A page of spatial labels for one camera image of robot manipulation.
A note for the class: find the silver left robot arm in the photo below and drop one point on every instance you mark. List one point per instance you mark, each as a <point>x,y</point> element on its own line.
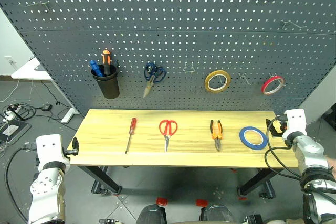
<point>44,195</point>

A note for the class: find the black table leg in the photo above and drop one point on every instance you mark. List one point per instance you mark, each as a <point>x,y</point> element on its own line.
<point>105,179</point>
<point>254,183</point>

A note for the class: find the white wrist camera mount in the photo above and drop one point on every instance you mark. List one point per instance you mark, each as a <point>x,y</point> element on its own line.
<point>48,150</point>
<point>296,123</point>

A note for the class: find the grey cabinet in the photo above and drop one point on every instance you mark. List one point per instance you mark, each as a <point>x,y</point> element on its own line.
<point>320,95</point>

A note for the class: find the white power strip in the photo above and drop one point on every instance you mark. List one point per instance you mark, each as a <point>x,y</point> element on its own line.
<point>10,112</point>

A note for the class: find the grey pegboard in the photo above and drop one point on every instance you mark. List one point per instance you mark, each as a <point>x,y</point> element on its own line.
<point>168,37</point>

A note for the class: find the dark rounded shape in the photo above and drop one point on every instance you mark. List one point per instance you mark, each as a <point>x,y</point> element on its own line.
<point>152,214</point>
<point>218,214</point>

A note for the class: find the black power adapter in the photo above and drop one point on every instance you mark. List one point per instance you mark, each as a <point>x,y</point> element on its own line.
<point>46,107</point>

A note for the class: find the red block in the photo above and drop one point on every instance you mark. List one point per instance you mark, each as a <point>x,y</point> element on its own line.
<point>162,201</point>
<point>202,203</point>

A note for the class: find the yellow tape roll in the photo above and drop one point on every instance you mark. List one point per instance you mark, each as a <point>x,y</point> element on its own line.
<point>208,83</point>

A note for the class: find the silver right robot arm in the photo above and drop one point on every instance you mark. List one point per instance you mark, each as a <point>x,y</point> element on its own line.
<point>312,161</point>

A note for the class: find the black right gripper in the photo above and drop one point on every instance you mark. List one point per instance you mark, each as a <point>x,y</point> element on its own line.
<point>281,126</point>

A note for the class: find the black plastic cup holder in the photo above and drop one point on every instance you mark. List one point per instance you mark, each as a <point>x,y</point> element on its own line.
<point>109,85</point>

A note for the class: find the white background table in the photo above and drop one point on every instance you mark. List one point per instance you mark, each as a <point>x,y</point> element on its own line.
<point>31,70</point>

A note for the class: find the orange and black screwdriver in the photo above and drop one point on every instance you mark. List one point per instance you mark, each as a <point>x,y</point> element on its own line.
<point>106,62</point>

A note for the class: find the orange and black pliers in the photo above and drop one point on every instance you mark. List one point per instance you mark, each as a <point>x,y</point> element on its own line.
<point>216,132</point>

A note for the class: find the thin red tape roll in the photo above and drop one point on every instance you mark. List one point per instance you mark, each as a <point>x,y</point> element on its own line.
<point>267,85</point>

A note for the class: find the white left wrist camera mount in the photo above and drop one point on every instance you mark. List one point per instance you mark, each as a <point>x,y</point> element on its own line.
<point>48,150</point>

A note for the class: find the metal pegboard hook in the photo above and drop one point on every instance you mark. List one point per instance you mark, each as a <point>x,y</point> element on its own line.
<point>189,68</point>
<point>292,24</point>
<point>244,78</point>
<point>39,4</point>

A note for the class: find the blue tape roll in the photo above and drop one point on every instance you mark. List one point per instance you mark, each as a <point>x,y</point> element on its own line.
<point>244,140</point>

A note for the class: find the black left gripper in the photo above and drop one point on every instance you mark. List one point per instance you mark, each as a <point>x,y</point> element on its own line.
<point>68,152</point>

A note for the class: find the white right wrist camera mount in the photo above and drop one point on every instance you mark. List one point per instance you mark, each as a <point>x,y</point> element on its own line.
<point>296,123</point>

